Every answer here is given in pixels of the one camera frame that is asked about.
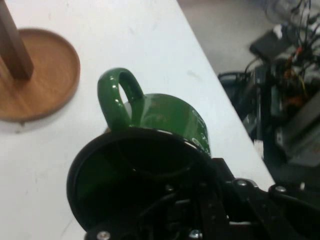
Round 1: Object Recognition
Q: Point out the green enamel mug white print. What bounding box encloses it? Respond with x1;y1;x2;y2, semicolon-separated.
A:
66;66;213;233

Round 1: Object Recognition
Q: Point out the tangle of coloured wires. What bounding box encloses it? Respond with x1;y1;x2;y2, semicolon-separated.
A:
282;0;320;101

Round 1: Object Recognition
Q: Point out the wooden mug tree stand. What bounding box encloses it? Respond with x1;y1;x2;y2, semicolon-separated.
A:
0;0;81;123

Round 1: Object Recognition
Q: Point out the black flat box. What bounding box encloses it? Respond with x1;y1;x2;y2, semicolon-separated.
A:
249;29;292;61

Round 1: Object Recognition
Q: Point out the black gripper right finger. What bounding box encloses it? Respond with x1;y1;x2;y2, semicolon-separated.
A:
199;157;320;240

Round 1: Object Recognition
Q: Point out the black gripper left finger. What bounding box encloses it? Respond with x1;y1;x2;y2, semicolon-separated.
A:
84;184;204;240

